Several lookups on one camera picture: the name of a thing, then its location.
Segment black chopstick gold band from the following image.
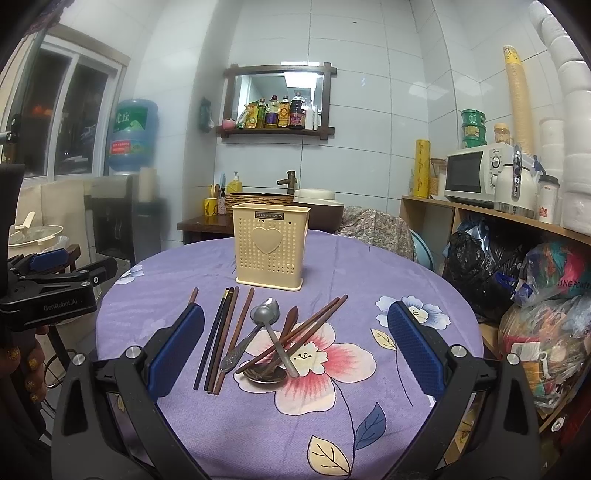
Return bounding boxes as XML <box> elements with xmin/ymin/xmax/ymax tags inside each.
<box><xmin>193</xmin><ymin>288</ymin><xmax>231</xmax><ymax>391</ymax></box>

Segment reddish brown chopstick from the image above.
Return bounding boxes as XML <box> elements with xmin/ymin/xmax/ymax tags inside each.
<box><xmin>213</xmin><ymin>287</ymin><xmax>256</xmax><ymax>395</ymax></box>

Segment long steel spoon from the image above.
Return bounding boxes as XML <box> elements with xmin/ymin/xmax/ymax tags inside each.
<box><xmin>250</xmin><ymin>298</ymin><xmax>298</xmax><ymax>378</ymax></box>

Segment brown chopstick crossing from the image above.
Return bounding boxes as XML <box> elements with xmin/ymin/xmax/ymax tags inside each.
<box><xmin>235</xmin><ymin>297</ymin><xmax>339</xmax><ymax>373</ymax></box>
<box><xmin>235</xmin><ymin>295</ymin><xmax>348</xmax><ymax>373</ymax></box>

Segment steel spoon ornate handle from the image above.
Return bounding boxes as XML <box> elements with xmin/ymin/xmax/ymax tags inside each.
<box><xmin>221</xmin><ymin>298</ymin><xmax>280</xmax><ymax>374</ymax></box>

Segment left hand yellow nails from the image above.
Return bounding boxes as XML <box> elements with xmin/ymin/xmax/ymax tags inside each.
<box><xmin>0</xmin><ymin>332</ymin><xmax>47</xmax><ymax>404</ymax></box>

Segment grey water dispenser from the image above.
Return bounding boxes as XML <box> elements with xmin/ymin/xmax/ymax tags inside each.
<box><xmin>85</xmin><ymin>173</ymin><xmax>164</xmax><ymax>266</ymax></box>

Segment black plastic bag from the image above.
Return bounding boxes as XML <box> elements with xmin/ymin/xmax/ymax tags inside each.
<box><xmin>443</xmin><ymin>214</ymin><xmax>539</xmax><ymax>324</ymax></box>

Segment dark wooden sink table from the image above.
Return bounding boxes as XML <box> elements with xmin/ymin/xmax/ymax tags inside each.
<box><xmin>177</xmin><ymin>215</ymin><xmax>233</xmax><ymax>245</ymax></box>

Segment purple floral tablecloth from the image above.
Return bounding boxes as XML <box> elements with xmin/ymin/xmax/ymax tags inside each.
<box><xmin>94</xmin><ymin>228</ymin><xmax>485</xmax><ymax>480</ymax></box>

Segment colourful plastic bags pile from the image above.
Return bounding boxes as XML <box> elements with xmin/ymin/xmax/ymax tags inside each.
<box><xmin>495</xmin><ymin>240</ymin><xmax>590</xmax><ymax>413</ymax></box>

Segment blue water jug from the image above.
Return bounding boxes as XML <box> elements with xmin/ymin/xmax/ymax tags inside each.
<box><xmin>107</xmin><ymin>99</ymin><xmax>159</xmax><ymax>173</ymax></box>

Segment floral cloth covered furniture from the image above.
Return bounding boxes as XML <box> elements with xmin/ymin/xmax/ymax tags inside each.
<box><xmin>337</xmin><ymin>206</ymin><xmax>417</xmax><ymax>261</ymax></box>

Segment wooden shelf unit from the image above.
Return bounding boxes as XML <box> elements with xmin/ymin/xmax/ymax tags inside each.
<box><xmin>399</xmin><ymin>195</ymin><xmax>591</xmax><ymax>434</ymax></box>

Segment woven basket sink basin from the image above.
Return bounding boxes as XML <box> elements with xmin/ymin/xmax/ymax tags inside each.
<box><xmin>225</xmin><ymin>192</ymin><xmax>294</xmax><ymax>215</ymax></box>

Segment yellow soap dispenser bottle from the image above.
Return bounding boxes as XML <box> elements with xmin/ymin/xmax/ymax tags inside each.
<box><xmin>225</xmin><ymin>171</ymin><xmax>242</xmax><ymax>195</ymax></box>

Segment beige perforated utensil holder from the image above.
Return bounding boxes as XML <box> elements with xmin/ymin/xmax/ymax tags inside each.
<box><xmin>232</xmin><ymin>203</ymin><xmax>310</xmax><ymax>291</ymax></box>

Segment white brown rice cooker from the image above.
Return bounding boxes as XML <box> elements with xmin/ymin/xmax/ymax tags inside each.
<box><xmin>294</xmin><ymin>189</ymin><xmax>345</xmax><ymax>234</ymax></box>

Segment white microwave oven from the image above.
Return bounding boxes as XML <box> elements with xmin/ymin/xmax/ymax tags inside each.
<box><xmin>444</xmin><ymin>143</ymin><xmax>514</xmax><ymax>205</ymax></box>

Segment white electric kettle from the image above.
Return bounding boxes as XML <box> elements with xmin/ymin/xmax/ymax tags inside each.
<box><xmin>494</xmin><ymin>144</ymin><xmax>538</xmax><ymax>218</ymax></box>

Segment yellow cylindrical box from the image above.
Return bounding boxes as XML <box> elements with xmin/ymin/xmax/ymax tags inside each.
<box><xmin>413</xmin><ymin>139</ymin><xmax>431</xmax><ymax>199</ymax></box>

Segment bronze faucet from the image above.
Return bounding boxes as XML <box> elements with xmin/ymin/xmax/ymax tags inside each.
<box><xmin>276</xmin><ymin>170</ymin><xmax>297</xmax><ymax>196</ymax></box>

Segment white bottle red label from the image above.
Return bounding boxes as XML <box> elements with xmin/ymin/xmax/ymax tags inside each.
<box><xmin>538</xmin><ymin>174</ymin><xmax>560</xmax><ymax>224</ymax></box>

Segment green instant noodle bowls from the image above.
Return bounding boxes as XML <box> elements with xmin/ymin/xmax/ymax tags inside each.
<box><xmin>461</xmin><ymin>109</ymin><xmax>487</xmax><ymax>148</ymax></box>

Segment sauce bottles on shelf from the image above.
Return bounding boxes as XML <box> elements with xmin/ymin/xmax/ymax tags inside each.
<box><xmin>235</xmin><ymin>91</ymin><xmax>322</xmax><ymax>130</ymax></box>

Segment white foam bowl stacks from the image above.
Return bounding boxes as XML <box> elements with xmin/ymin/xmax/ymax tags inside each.
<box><xmin>529</xmin><ymin>1</ymin><xmax>590</xmax><ymax>235</ymax></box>

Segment tall stack paper cups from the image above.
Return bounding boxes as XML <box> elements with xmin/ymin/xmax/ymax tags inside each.
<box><xmin>503</xmin><ymin>45</ymin><xmax>535</xmax><ymax>156</ymax></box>

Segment window with white frame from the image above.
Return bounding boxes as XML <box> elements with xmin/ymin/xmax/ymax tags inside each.
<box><xmin>1</xmin><ymin>24</ymin><xmax>129</xmax><ymax>184</ymax></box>

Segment green packet on wall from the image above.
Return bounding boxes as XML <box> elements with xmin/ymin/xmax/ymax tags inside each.
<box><xmin>198</xmin><ymin>97</ymin><xmax>215</xmax><ymax>133</ymax></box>

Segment wooden framed wall mirror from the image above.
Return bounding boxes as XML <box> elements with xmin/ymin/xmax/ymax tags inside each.
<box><xmin>216</xmin><ymin>62</ymin><xmax>338</xmax><ymax>141</ymax></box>

